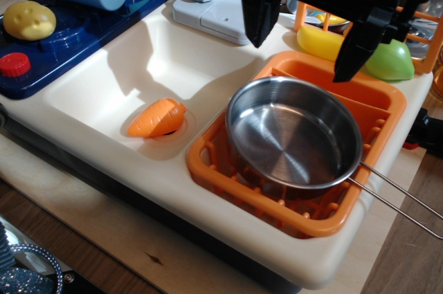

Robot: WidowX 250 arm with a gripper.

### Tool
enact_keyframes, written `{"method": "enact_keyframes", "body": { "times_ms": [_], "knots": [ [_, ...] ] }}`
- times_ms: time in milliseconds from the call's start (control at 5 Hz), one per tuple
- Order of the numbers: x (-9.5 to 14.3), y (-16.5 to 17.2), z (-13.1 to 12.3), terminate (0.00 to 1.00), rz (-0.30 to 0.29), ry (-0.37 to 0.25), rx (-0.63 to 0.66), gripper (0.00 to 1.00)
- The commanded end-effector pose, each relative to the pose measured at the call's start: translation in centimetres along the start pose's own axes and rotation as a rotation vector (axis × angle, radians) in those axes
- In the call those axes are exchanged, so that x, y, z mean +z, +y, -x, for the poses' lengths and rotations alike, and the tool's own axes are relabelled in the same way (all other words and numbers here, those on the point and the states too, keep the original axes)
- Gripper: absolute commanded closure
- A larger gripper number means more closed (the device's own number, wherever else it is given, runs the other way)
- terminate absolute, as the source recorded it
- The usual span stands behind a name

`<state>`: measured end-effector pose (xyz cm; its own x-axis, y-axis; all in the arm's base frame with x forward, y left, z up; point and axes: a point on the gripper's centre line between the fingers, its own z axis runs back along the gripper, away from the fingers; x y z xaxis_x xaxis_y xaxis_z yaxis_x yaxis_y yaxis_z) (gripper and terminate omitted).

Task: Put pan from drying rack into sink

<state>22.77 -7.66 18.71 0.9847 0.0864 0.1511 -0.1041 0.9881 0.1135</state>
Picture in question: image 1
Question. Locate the orange toy carrot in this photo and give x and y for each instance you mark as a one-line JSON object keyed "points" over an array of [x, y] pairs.
{"points": [[160, 118]]}

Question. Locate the red stove knob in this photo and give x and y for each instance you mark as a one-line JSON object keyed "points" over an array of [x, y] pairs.
{"points": [[14, 65]]}

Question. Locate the glittery blue ribbon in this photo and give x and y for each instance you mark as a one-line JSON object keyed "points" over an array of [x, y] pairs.
{"points": [[22, 280]]}

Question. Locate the black orange clamp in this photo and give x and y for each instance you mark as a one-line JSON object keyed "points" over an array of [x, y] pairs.
{"points": [[426, 132]]}

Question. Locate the orange wire basket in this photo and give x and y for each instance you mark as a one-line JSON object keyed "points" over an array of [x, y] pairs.
{"points": [[424, 39]]}

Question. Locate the blue toy stove top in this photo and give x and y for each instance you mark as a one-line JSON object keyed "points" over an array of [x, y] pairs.
{"points": [[80, 32]]}

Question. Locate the yellow toy potato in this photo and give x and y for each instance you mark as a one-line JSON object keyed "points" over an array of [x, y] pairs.
{"points": [[29, 20]]}

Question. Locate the yellow toy lemon half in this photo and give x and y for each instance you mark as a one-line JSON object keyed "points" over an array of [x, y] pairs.
{"points": [[320, 43]]}

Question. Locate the cream toy sink unit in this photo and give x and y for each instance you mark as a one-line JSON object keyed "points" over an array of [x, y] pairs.
{"points": [[87, 110]]}

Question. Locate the grey toy faucet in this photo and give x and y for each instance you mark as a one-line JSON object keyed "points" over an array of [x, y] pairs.
{"points": [[221, 18]]}

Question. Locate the orange drying rack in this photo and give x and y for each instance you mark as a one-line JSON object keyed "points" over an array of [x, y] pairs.
{"points": [[376, 106]]}

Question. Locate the green toy lime half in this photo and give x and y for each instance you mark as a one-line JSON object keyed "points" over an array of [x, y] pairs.
{"points": [[390, 62]]}

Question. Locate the stainless steel pan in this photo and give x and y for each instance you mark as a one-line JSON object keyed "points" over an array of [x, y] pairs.
{"points": [[294, 139]]}

